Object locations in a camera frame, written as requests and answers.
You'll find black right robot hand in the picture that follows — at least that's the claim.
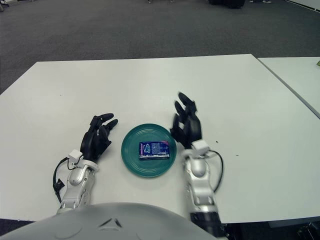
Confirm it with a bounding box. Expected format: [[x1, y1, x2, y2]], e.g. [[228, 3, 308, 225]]
[[169, 91, 203, 150]]

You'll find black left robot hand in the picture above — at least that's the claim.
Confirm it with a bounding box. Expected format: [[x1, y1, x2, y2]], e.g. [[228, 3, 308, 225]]
[[80, 113, 119, 161]]

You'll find blue gum box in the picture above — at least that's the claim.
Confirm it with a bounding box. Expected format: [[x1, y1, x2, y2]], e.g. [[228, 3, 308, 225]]
[[138, 141, 172, 162]]

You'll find teal green round plate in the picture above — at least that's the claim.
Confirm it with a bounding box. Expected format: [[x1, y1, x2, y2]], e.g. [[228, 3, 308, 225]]
[[120, 123, 178, 179]]

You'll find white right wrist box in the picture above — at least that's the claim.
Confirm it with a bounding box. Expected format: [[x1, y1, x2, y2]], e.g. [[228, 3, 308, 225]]
[[191, 140, 210, 156]]

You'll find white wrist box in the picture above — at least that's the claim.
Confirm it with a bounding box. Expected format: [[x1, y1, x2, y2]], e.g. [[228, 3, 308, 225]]
[[191, 140, 210, 156], [67, 148, 84, 165]]

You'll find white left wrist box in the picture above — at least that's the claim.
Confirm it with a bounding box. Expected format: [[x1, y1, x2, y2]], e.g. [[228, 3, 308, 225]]
[[67, 148, 84, 165]]

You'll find grey robot torso shell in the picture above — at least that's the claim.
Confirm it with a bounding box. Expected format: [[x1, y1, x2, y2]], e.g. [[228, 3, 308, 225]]
[[0, 202, 213, 240]]

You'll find white neighbouring table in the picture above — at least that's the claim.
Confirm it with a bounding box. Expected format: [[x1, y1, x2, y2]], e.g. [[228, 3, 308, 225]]
[[257, 56, 320, 121]]

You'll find dark bulky background object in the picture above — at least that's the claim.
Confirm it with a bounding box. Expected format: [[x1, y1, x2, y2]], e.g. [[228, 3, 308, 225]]
[[208, 0, 245, 10]]

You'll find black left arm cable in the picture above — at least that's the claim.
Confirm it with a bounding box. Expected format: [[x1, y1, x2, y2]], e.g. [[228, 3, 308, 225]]
[[52, 156, 74, 204]]

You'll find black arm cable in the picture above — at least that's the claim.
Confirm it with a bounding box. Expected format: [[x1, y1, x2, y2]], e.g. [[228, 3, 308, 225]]
[[52, 156, 74, 204], [206, 149, 225, 194]]

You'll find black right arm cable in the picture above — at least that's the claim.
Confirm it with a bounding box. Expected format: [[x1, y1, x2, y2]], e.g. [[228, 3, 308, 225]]
[[206, 149, 225, 194]]

